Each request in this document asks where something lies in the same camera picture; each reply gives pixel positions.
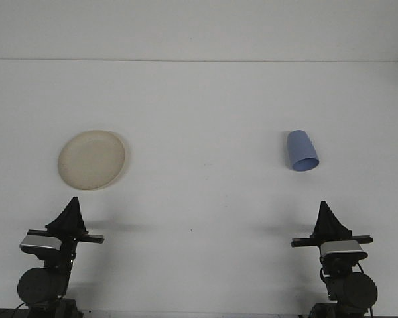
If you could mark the pale round plate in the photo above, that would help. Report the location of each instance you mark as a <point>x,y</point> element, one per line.
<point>93,162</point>

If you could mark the pale blue cup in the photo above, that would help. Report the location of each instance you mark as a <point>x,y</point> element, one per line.
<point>300,149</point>

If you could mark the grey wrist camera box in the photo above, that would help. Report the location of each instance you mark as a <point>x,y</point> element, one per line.
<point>39,243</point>
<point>343,249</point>

